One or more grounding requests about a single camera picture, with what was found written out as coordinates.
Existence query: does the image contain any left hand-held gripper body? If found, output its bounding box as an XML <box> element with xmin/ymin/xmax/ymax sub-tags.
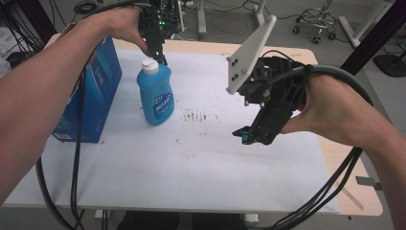
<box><xmin>139</xmin><ymin>0</ymin><xmax>186</xmax><ymax>43</ymax></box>

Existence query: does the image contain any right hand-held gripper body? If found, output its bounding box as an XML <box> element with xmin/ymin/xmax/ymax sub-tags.
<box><xmin>225</xmin><ymin>14</ymin><xmax>308</xmax><ymax>147</ymax></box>

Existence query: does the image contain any blue bottle with white cap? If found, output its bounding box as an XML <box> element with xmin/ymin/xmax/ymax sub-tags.
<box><xmin>136</xmin><ymin>57</ymin><xmax>176</xmax><ymax>127</ymax></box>

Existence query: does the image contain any person's left hand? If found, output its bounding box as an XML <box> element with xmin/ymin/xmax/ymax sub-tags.
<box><xmin>83</xmin><ymin>5</ymin><xmax>151</xmax><ymax>58</ymax></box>

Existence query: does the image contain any person's right hand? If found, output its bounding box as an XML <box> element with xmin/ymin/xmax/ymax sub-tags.
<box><xmin>280</xmin><ymin>74</ymin><xmax>381</xmax><ymax>147</ymax></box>

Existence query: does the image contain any white stand leg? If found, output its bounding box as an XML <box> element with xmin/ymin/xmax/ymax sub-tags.
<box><xmin>195</xmin><ymin>0</ymin><xmax>209</xmax><ymax>36</ymax></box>
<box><xmin>338</xmin><ymin>0</ymin><xmax>394</xmax><ymax>49</ymax></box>

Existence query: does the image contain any white table mat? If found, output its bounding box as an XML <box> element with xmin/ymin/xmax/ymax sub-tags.
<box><xmin>2</xmin><ymin>47</ymin><xmax>341</xmax><ymax>215</ymax></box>

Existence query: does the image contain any blue cardboard box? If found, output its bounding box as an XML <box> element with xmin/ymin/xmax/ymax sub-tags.
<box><xmin>51</xmin><ymin>35</ymin><xmax>124</xmax><ymax>144</ymax></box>

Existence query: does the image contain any office chair wheeled base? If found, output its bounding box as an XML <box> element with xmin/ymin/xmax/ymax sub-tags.
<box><xmin>292</xmin><ymin>0</ymin><xmax>339</xmax><ymax>46</ymax></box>

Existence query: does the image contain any round black stand base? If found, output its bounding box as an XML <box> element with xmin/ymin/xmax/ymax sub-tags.
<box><xmin>372</xmin><ymin>52</ymin><xmax>406</xmax><ymax>79</ymax></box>

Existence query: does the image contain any grey tape strip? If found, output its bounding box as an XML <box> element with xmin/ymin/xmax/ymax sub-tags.
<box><xmin>355</xmin><ymin>175</ymin><xmax>383</xmax><ymax>192</ymax></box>

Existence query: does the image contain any black stand post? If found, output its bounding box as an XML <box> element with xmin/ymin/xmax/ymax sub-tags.
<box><xmin>339</xmin><ymin>0</ymin><xmax>406</xmax><ymax>77</ymax></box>

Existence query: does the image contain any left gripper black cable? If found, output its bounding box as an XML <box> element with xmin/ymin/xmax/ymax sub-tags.
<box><xmin>34</xmin><ymin>62</ymin><xmax>89</xmax><ymax>230</ymax></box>

